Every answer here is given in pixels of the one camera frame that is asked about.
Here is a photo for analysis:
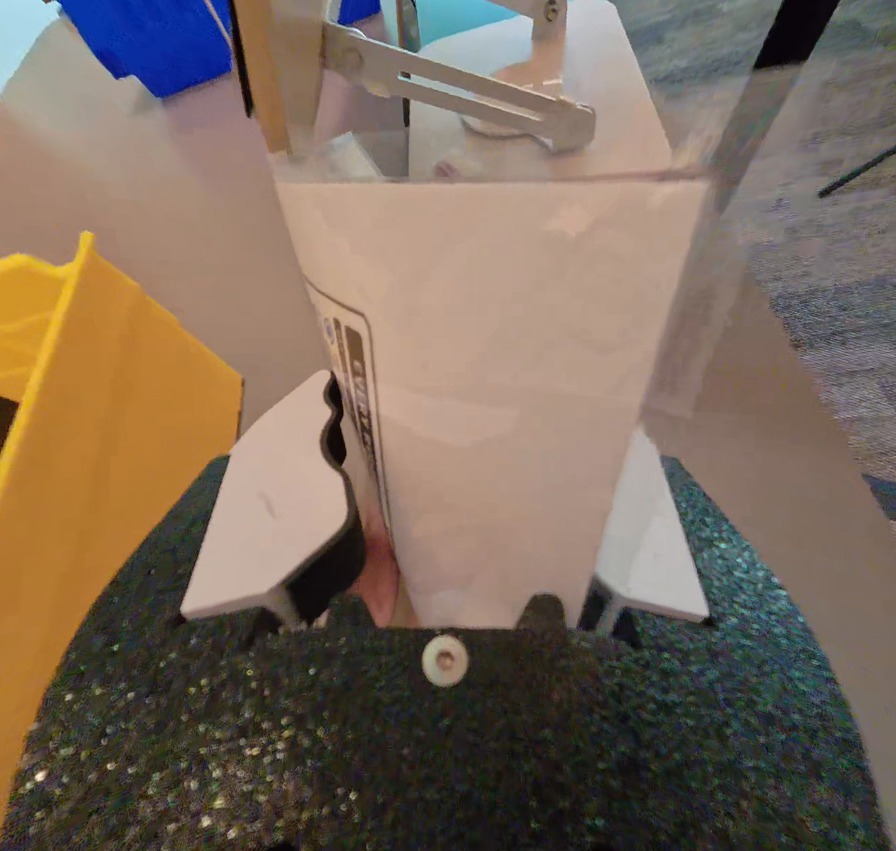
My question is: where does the white cardboard box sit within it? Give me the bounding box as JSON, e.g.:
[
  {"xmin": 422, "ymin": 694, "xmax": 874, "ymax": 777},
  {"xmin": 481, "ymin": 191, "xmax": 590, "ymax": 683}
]
[{"xmin": 272, "ymin": 168, "xmax": 715, "ymax": 631}]

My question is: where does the yellow plastic bin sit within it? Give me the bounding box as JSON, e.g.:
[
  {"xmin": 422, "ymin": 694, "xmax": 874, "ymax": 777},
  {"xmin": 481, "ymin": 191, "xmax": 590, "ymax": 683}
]
[{"xmin": 0, "ymin": 231, "xmax": 245, "ymax": 789}]

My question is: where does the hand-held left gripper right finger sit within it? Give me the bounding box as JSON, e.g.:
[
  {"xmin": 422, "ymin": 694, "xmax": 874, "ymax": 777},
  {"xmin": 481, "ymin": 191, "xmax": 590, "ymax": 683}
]
[{"xmin": 577, "ymin": 429, "xmax": 711, "ymax": 636}]

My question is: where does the thin black cable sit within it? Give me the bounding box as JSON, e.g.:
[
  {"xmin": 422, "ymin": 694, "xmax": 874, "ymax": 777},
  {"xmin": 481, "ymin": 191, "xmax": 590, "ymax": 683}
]
[{"xmin": 393, "ymin": 0, "xmax": 421, "ymax": 127}]

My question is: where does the person's left hand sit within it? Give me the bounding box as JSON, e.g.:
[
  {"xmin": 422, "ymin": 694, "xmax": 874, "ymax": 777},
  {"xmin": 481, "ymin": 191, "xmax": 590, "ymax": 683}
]
[{"xmin": 353, "ymin": 508, "xmax": 401, "ymax": 628}]

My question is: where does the wooden framed board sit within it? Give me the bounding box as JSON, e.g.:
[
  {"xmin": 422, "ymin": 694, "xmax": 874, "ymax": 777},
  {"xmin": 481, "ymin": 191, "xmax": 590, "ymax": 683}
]
[{"xmin": 220, "ymin": 0, "xmax": 347, "ymax": 159}]

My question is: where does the blue plastic bin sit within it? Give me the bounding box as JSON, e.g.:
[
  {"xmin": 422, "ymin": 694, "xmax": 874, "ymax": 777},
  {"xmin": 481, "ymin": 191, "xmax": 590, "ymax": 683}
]
[{"xmin": 42, "ymin": 0, "xmax": 382, "ymax": 99}]

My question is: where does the black desk leg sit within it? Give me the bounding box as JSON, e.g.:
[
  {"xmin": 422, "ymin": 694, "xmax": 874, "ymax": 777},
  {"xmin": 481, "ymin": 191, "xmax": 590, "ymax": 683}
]
[{"xmin": 752, "ymin": 0, "xmax": 869, "ymax": 71}]

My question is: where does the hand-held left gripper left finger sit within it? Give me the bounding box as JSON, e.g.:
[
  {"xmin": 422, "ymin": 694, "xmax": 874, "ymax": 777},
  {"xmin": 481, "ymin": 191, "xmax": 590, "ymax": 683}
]
[{"xmin": 181, "ymin": 371, "xmax": 368, "ymax": 631}]

